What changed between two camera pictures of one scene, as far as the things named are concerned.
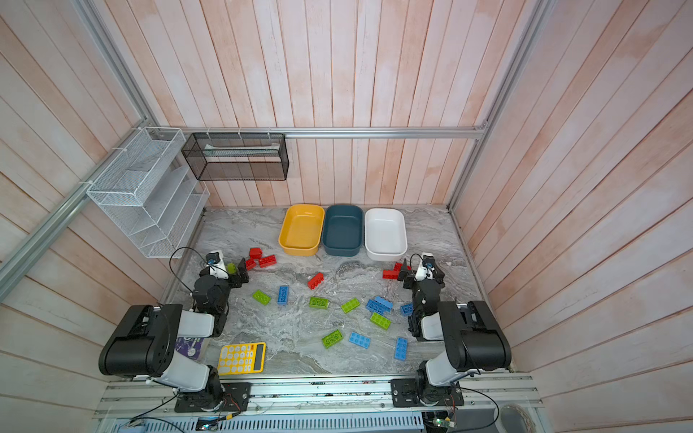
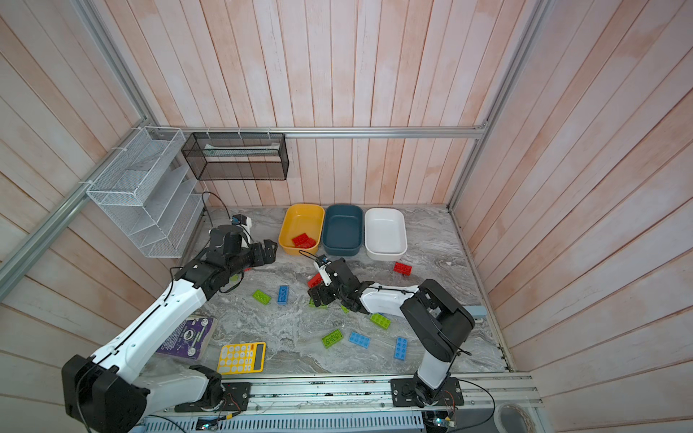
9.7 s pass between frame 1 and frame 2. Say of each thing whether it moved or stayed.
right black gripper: moved
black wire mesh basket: stayed
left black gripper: moved
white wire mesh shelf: stayed
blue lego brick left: stayed
